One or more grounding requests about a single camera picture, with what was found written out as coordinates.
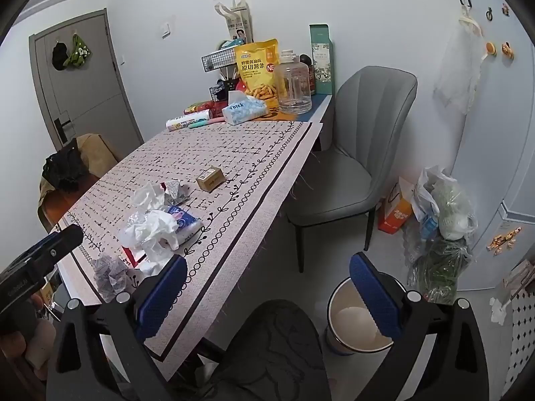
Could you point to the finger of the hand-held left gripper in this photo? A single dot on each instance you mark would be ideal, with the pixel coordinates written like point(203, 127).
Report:
point(54, 247)

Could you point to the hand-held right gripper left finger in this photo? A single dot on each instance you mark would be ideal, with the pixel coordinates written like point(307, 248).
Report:
point(161, 300)

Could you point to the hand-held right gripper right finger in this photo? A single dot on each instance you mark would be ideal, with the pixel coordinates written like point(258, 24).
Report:
point(376, 300)

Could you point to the round beige trash bin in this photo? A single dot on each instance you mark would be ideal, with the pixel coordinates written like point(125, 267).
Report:
point(359, 323)

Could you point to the large white tissue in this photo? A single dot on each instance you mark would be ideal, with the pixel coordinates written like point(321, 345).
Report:
point(152, 234)

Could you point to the blue white packet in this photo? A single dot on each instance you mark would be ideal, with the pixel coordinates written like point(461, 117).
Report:
point(186, 219)

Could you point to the person's left hand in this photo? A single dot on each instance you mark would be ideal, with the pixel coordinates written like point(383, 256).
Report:
point(39, 338)

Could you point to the red white packet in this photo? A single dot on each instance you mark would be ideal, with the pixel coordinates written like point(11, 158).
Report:
point(133, 255)

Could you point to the crumpled printed paper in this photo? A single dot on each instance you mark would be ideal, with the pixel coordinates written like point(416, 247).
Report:
point(109, 275)

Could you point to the bag of green vegetables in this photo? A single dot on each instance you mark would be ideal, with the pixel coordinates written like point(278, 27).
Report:
point(441, 267)

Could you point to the black cloth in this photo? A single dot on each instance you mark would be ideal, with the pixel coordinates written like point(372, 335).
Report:
point(62, 169)

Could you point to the orange white carton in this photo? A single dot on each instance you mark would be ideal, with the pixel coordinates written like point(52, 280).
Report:
point(395, 211)

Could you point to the brown chair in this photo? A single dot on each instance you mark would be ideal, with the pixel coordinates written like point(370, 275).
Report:
point(90, 150)

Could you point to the small crumpled white tissue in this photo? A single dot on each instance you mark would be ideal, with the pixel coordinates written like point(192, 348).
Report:
point(147, 195)

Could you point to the crumpled silver wrapper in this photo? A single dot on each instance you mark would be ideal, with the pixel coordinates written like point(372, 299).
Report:
point(175, 189)

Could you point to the clear plastic grocery bag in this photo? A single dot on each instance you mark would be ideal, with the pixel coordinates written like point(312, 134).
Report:
point(445, 204)

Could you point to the small cardboard box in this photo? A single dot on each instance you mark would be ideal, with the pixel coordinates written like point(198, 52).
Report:
point(209, 178)

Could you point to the grey upholstered chair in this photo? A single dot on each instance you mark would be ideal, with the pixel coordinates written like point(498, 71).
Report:
point(347, 167)

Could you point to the patterned beige tablecloth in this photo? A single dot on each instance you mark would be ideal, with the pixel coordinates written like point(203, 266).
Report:
point(200, 167)

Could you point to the row of small orange magnets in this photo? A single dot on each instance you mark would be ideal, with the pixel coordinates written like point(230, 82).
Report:
point(505, 239)

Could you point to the black white patterned floor mat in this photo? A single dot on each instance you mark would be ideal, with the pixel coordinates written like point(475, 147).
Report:
point(518, 334)

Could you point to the grey door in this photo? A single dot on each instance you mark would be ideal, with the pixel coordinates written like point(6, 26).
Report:
point(92, 87)

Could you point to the green pen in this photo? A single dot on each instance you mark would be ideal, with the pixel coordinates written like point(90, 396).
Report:
point(205, 124)

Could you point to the white tube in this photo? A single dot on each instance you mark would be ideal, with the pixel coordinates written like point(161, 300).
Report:
point(188, 120)

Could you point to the black hanging hat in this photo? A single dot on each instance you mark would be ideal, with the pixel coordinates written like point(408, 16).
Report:
point(58, 55)

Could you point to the green hanging pouch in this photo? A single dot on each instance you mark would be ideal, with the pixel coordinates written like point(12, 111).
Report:
point(77, 52)

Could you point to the pale blue refrigerator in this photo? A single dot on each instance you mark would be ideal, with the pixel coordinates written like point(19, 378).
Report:
point(493, 142)

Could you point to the red snack packet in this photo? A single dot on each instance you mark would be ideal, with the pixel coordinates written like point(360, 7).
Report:
point(200, 106)

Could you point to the blue tissue pack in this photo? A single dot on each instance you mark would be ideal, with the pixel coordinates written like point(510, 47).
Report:
point(244, 109)

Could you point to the clear plastic jar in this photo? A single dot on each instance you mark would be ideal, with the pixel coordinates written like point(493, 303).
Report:
point(294, 83)

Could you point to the white mesh bag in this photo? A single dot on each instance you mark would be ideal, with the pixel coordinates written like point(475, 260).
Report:
point(456, 75)

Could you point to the dark bottle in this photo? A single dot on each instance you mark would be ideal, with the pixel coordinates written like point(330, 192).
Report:
point(307, 71)

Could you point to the tall green box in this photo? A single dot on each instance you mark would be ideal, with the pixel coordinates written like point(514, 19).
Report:
point(322, 59)

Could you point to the yellow snack bag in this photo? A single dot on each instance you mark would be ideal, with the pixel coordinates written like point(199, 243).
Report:
point(257, 71)

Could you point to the burger fridge magnet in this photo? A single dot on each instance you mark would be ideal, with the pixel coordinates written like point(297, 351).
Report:
point(490, 48)

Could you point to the orange fridge magnet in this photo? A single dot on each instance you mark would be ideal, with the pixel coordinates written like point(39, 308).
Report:
point(507, 50)

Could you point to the white printed paper bag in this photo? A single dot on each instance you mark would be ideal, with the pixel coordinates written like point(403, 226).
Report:
point(238, 19)

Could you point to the white wall switch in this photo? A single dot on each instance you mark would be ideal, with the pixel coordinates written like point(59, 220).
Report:
point(165, 30)

